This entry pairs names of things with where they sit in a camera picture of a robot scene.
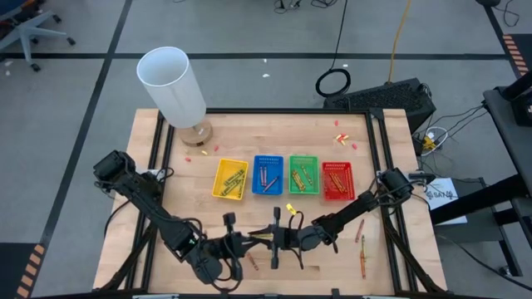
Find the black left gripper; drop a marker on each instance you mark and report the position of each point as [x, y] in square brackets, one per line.
[216, 253]

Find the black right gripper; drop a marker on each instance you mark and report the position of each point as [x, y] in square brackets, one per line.
[291, 237]

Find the pink crayon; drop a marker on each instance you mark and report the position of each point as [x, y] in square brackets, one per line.
[260, 176]

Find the yellow-green crayon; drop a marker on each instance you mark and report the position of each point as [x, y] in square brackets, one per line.
[230, 179]
[299, 182]
[363, 244]
[295, 180]

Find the orange crayon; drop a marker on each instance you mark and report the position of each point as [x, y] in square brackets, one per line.
[363, 269]
[334, 181]

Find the brown crayon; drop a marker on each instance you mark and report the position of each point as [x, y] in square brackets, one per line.
[341, 183]

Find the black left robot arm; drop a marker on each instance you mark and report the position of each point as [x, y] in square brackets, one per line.
[141, 195]

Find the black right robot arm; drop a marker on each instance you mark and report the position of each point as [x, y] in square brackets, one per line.
[365, 201]

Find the blue plastic basket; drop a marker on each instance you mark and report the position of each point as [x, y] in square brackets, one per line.
[276, 166]

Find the red plastic basket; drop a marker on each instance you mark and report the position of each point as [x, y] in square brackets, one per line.
[328, 195]

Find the green plastic basket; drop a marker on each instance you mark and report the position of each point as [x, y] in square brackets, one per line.
[293, 162]

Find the yellow plastic basket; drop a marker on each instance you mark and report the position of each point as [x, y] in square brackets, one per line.
[220, 166]

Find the white shade table lamp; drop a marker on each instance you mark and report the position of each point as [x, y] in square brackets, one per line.
[174, 87]

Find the black computer case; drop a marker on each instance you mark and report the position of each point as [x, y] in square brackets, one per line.
[382, 99]

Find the white paper sheet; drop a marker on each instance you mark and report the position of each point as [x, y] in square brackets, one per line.
[440, 195]

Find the yellow power plug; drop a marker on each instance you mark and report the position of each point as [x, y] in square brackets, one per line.
[428, 143]

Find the black mat orange stripes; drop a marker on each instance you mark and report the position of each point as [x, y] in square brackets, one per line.
[12, 270]
[521, 45]

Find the black side table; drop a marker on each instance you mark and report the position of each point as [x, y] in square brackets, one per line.
[515, 141]

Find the grey office chair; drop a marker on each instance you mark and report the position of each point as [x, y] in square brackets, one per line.
[27, 29]

